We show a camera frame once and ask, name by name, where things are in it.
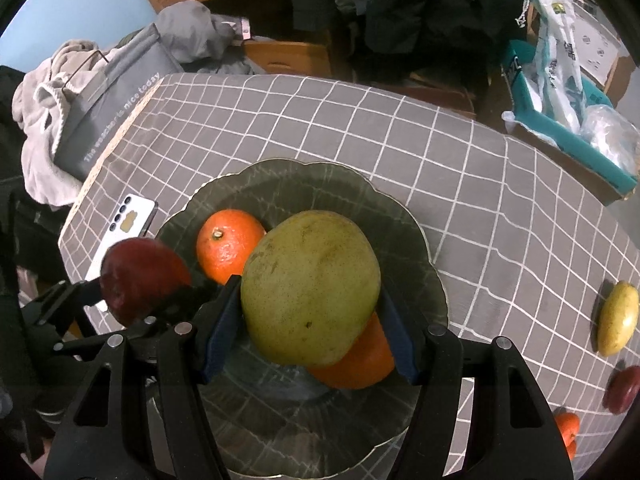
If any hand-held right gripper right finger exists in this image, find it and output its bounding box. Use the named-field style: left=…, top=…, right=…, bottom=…
left=377, top=292, right=573, bottom=480

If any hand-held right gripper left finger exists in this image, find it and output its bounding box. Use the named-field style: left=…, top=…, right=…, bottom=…
left=44, top=275, right=243, bottom=480

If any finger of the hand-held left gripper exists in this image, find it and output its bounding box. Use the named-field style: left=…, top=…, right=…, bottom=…
left=22, top=280, right=103, bottom=333
left=50, top=280, right=226, bottom=358

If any red apple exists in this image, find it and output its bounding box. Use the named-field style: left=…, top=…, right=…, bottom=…
left=100, top=238, right=193, bottom=328
left=602, top=366, right=640, bottom=415

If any yellow green mango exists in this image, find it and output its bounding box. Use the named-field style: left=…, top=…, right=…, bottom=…
left=241, top=211, right=382, bottom=367
left=596, top=281, right=640, bottom=357

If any dark green glass plate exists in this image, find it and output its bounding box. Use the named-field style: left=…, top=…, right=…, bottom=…
left=150, top=158, right=448, bottom=478

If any person's dark clothing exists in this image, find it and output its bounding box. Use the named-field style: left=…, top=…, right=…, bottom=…
left=0, top=65, right=66, bottom=461

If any white smartphone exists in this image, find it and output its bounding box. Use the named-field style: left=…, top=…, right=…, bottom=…
left=85, top=194, right=159, bottom=313

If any pile of clothes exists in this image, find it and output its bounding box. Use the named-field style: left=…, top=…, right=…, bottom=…
left=12, top=37, right=108, bottom=211

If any grey printed storage bag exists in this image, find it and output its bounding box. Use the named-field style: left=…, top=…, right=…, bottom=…
left=52, top=22, right=183, bottom=183

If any grey checked tablecloth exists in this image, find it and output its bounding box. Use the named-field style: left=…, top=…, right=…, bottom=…
left=57, top=72, right=640, bottom=480

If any large cardboard box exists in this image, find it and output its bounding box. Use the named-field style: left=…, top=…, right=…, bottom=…
left=502, top=110, right=640, bottom=206

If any flattened cardboard box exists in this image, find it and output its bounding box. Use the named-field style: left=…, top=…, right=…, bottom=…
left=385, top=72, right=478, bottom=118

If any teal plastic crate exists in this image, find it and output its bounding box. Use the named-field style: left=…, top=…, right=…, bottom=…
left=502, top=40, right=640, bottom=193

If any wooden drawer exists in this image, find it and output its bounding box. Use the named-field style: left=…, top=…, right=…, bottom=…
left=243, top=40, right=333, bottom=78

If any clear plastic bag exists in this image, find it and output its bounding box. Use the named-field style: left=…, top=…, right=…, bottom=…
left=580, top=105, right=640, bottom=176

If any white printed rice bag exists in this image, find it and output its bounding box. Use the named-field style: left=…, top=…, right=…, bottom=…
left=515, top=0, right=586, bottom=133

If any black hanging coat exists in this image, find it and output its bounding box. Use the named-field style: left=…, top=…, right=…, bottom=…
left=280, top=0, right=531, bottom=76

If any white printed drawer box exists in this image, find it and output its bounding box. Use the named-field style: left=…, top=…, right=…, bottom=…
left=570, top=0, right=623, bottom=86

